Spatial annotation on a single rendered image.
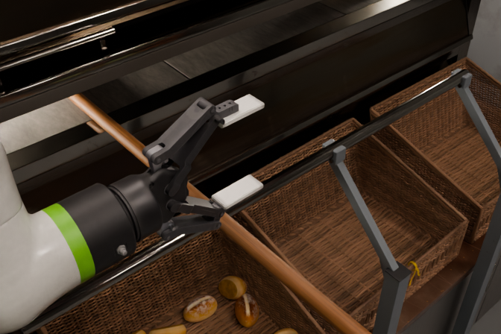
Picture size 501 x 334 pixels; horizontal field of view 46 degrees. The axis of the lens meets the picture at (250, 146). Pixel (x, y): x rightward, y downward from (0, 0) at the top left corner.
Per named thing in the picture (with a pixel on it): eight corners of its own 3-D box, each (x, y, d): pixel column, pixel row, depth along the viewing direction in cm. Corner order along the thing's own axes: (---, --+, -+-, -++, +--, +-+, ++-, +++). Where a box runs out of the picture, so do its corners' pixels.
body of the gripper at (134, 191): (96, 172, 69) (162, 141, 74) (107, 224, 74) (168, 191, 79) (131, 206, 65) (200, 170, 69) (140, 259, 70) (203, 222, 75)
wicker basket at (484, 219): (356, 169, 216) (365, 106, 199) (450, 113, 244) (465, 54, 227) (472, 247, 187) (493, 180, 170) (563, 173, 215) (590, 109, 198)
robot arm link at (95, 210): (104, 296, 66) (91, 238, 60) (56, 238, 73) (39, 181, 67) (150, 268, 69) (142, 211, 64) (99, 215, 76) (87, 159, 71)
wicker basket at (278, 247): (221, 255, 184) (218, 188, 167) (344, 177, 213) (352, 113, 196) (337, 363, 155) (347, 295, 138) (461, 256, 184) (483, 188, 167)
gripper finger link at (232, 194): (224, 206, 80) (224, 210, 80) (263, 183, 84) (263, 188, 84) (211, 195, 82) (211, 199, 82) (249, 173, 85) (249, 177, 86)
